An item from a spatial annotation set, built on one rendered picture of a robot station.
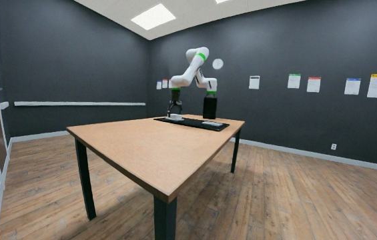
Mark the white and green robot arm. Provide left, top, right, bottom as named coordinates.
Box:
left=171, top=47, right=217, bottom=98

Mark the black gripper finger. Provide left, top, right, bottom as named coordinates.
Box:
left=167, top=101, right=176, bottom=117
left=176, top=104, right=182, bottom=115

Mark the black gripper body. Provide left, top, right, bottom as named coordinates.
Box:
left=171, top=95, right=179, bottom=104

